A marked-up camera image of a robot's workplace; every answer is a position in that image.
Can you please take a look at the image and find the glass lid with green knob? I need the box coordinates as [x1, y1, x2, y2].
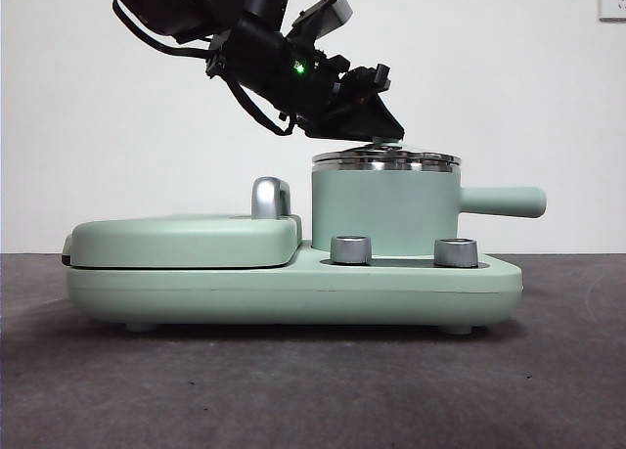
[311, 136, 462, 172]

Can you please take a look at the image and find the silver control knob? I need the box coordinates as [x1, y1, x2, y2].
[432, 236, 480, 268]
[329, 234, 374, 266]

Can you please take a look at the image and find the green breakfast machine base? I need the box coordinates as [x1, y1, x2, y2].
[65, 240, 525, 335]

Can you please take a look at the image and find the green griddle cover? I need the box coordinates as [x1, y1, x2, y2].
[62, 213, 304, 270]

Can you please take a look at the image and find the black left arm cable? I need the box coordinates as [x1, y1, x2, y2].
[221, 68, 301, 138]
[111, 0, 219, 60]

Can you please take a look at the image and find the green pot with straight handle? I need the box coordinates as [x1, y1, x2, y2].
[309, 166, 547, 255]

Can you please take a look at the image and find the silver griddle cover handle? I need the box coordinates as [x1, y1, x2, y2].
[250, 175, 294, 221]

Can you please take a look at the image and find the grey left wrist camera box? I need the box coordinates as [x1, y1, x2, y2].
[287, 0, 355, 45]

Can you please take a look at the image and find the white wall socket plate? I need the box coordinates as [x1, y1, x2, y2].
[598, 0, 626, 23]

